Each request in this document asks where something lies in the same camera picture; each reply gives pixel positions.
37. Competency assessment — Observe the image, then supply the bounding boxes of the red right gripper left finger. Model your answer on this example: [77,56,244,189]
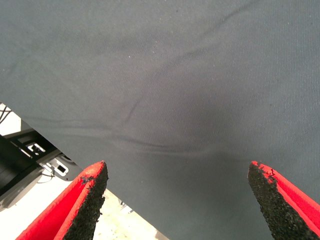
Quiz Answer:
[16,160,109,240]

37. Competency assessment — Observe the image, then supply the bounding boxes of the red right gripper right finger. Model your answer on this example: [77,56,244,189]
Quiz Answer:
[247,160,320,240]

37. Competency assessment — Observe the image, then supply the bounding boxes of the dark grey table cloth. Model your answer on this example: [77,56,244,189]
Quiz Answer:
[0,0,320,240]

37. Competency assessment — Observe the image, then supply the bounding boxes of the thin black floor wire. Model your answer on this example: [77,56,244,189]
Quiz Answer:
[0,104,13,125]
[37,167,56,185]

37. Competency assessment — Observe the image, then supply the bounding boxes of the black metal frame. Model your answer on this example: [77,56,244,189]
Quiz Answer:
[0,119,85,211]

